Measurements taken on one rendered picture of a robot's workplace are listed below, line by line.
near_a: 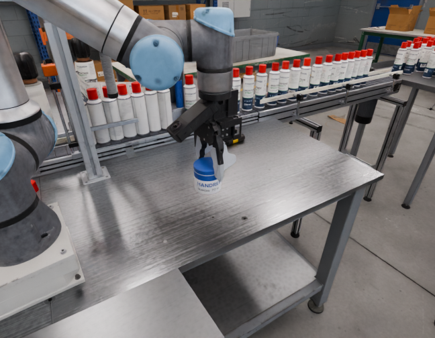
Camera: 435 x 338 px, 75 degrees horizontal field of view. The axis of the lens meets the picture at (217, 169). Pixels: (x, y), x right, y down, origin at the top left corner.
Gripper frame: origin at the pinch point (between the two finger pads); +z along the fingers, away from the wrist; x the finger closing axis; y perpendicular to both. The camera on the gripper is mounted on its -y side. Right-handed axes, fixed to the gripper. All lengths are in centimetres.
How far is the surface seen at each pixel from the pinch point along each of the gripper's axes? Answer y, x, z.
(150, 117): 6, 53, 5
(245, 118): 50, 46, 13
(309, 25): 621, 489, 41
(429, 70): 189, 29, 6
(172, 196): -3.5, 15.6, 16.7
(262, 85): 61, 48, 0
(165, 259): -16.0, -5.5, 16.7
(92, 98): -13, 54, -6
